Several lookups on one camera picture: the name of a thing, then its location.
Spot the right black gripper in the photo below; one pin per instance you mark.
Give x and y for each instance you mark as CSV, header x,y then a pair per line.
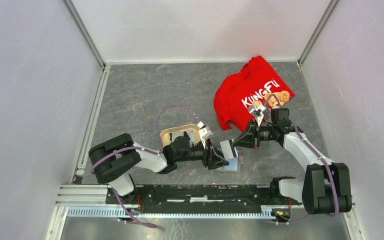
x,y
251,139

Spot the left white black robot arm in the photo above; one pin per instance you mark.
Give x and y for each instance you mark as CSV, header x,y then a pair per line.
x,y
112,159

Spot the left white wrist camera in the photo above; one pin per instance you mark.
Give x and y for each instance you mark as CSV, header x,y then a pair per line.
x,y
204,133

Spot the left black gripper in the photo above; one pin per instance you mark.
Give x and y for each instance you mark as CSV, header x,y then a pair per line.
x,y
216,161

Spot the aluminium frame rail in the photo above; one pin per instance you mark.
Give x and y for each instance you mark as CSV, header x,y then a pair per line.
x,y
100,201

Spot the silver VIP credit card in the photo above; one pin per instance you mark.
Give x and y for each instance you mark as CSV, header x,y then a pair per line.
x,y
228,150

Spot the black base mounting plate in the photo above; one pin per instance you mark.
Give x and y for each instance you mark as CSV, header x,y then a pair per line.
x,y
205,199

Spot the beige oval tray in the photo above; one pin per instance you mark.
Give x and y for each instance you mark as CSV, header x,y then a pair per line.
x,y
167,136

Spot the red kung fu t-shirt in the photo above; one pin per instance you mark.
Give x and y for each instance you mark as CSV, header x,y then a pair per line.
x,y
257,81

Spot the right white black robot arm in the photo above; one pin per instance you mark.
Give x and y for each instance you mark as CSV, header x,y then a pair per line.
x,y
326,187

